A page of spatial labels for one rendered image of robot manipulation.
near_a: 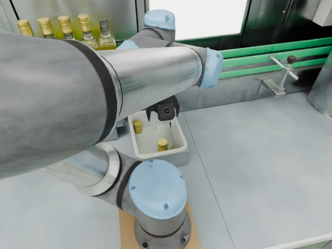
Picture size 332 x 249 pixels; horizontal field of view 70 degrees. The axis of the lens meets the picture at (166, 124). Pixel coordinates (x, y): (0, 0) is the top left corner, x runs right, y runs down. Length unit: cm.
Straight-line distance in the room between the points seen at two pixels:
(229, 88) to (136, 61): 82
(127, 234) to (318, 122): 87
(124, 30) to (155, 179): 66
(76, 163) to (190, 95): 67
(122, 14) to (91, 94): 82
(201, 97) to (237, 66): 19
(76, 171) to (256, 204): 56
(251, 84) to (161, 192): 74
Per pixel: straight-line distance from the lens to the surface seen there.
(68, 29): 85
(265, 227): 79
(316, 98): 123
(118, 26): 100
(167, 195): 48
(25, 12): 101
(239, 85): 107
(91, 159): 44
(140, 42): 52
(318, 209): 88
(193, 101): 102
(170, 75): 31
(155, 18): 58
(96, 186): 51
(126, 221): 72
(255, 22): 123
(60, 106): 17
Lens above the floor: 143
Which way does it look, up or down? 44 degrees down
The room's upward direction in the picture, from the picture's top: straight up
